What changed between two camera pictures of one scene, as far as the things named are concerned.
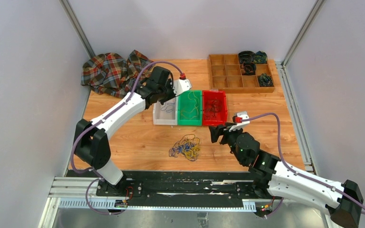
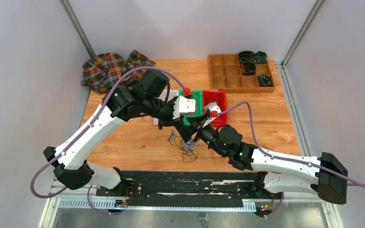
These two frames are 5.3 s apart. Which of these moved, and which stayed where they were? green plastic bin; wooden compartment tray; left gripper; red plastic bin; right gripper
Moved: left gripper; right gripper
Stayed: wooden compartment tray; red plastic bin; green plastic bin
